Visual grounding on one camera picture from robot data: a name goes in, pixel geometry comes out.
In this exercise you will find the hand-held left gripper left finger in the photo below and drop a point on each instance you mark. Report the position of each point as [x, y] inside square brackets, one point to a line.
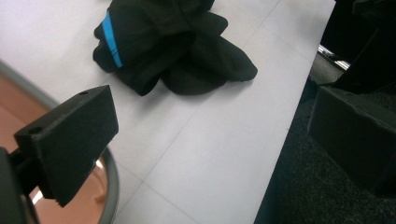
[71, 140]

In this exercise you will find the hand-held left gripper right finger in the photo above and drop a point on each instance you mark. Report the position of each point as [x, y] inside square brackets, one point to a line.
[355, 140]

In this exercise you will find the black garment with blue stripe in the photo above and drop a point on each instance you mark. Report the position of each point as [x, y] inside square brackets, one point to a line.
[174, 46]

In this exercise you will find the aluminium rail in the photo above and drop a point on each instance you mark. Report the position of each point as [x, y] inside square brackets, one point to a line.
[334, 57]

